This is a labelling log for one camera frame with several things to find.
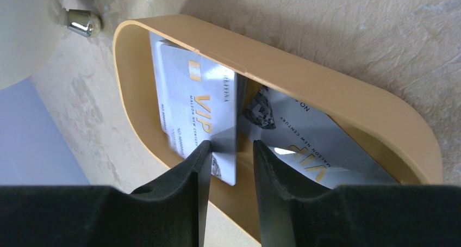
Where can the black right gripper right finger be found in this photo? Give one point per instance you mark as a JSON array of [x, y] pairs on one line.
[[296, 211]]

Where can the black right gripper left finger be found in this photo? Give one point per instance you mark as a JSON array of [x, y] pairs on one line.
[[170, 210]]

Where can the orange oval tray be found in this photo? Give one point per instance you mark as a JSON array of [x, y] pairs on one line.
[[387, 126]]

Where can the loose card in tray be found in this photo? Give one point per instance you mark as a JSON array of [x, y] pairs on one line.
[[309, 141]]

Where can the chrome cabinet foot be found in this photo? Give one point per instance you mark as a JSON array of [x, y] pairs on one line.
[[84, 22]]

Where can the white round drawer cabinet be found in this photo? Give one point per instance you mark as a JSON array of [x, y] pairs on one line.
[[30, 31]]

